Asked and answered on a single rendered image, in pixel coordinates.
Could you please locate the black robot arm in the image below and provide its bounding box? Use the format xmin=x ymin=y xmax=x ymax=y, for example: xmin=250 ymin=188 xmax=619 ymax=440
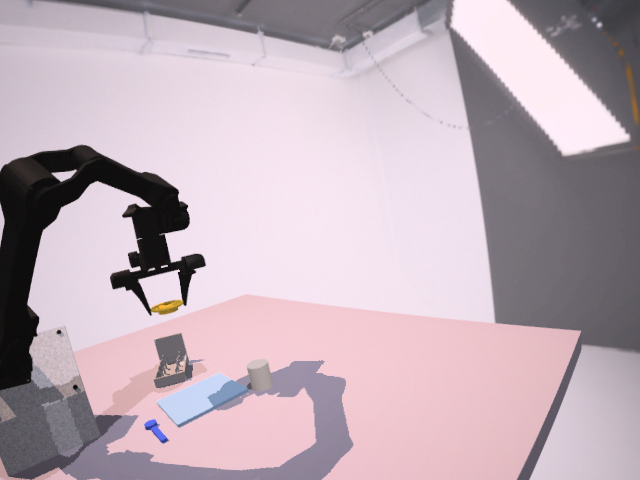
xmin=0 ymin=144 xmax=190 ymax=390

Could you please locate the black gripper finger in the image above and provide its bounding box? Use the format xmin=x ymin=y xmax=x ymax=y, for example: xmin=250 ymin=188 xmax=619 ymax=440
xmin=125 ymin=283 xmax=152 ymax=316
xmin=178 ymin=270 xmax=196 ymax=306

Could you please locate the yellow round plate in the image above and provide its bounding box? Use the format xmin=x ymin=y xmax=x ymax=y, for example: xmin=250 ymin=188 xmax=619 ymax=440
xmin=150 ymin=300 xmax=183 ymax=315

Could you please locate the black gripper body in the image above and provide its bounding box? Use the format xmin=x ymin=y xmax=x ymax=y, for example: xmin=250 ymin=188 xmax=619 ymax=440
xmin=110 ymin=234 xmax=207 ymax=289

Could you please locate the grey cylinder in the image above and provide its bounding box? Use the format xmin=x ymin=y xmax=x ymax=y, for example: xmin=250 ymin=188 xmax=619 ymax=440
xmin=247 ymin=359 xmax=273 ymax=391

